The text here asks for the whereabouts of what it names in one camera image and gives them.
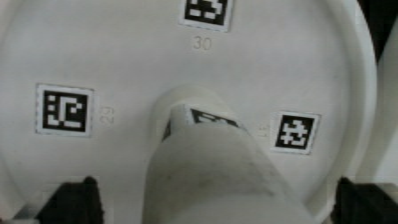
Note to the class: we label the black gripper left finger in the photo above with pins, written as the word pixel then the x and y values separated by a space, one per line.
pixel 74 206

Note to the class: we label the white table leg cylinder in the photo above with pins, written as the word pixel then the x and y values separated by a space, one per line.
pixel 214 184

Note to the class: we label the white round table top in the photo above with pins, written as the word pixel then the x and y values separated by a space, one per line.
pixel 97 54

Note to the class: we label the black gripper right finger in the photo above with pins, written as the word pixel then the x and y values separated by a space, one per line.
pixel 365 206

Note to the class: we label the white right fence block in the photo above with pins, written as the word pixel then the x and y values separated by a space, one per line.
pixel 379 167

